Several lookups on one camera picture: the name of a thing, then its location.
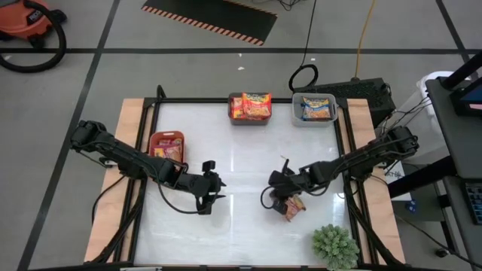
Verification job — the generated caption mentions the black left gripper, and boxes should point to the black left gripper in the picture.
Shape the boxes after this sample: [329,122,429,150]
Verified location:
[182,160,227,215]

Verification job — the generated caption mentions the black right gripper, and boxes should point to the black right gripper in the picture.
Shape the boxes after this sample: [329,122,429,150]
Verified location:
[268,158,316,215]

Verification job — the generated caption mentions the light grey plastic bin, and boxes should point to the light grey plastic bin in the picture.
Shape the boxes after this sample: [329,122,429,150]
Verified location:
[291,93,339,128]

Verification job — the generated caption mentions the dark grey plastic bin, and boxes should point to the dark grey plastic bin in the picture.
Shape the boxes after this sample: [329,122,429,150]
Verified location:
[227,93,273,126]

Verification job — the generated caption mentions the coral plastic bin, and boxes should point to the coral plastic bin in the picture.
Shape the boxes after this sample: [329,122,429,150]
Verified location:
[148,130,186,166]

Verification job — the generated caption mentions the green artificial plant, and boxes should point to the green artificial plant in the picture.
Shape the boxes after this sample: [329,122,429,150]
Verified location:
[311,224,361,271]

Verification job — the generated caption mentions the light wooden side board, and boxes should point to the light wooden side board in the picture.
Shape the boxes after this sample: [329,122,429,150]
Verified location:
[83,98,155,263]
[337,98,407,264]

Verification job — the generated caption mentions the black computer case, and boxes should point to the black computer case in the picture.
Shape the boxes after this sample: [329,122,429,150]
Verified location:
[293,78,396,129]

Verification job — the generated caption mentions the white paper sheet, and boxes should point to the white paper sheet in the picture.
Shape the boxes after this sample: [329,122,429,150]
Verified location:
[383,160,413,202]

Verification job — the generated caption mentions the black metal beam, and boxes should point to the black metal beam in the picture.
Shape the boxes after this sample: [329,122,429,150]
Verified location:
[438,50,482,91]
[387,154,459,199]

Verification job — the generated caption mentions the black hazard-striped floor mat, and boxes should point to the black hazard-striped floor mat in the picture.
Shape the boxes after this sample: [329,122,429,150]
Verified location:
[141,0,279,47]

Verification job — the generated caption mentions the white plastic bin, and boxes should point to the white plastic bin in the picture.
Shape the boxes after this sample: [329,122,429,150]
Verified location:
[415,70,455,166]

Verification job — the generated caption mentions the grey desk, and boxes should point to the grey desk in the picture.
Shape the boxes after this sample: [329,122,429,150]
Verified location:
[425,77,482,264]

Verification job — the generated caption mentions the black keyboard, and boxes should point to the black keyboard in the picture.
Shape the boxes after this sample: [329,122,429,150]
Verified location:
[465,180,482,226]

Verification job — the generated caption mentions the black monitor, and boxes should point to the black monitor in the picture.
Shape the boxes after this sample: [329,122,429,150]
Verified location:
[450,77,482,117]

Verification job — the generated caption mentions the red shop vacuum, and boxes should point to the red shop vacuum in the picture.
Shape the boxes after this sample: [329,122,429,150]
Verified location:
[0,0,68,74]

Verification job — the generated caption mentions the orange shop vacuum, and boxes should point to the orange shop vacuum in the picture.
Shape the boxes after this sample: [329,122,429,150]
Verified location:
[0,0,68,41]

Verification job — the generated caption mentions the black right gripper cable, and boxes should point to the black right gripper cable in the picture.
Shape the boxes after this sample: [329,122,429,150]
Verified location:
[260,185,276,210]

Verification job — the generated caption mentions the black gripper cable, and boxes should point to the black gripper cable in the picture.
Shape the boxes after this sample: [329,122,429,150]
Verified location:
[156,176,201,215]
[260,185,276,210]

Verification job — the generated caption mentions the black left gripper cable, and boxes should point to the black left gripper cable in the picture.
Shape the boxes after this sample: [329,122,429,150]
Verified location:
[156,176,201,215]

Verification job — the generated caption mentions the black table base cable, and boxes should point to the black table base cable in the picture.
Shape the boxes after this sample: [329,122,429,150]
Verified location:
[91,175,126,227]

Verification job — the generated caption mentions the black coiled floor cable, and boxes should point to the black coiled floor cable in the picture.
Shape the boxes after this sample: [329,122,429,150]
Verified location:
[288,0,319,93]

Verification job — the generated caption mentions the yellow power cable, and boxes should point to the yellow power cable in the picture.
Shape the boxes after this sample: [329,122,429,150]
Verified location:
[354,0,377,79]

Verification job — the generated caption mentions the black floor cable with plug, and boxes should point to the black floor cable with plug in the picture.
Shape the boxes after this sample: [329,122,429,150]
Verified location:
[393,214,482,269]

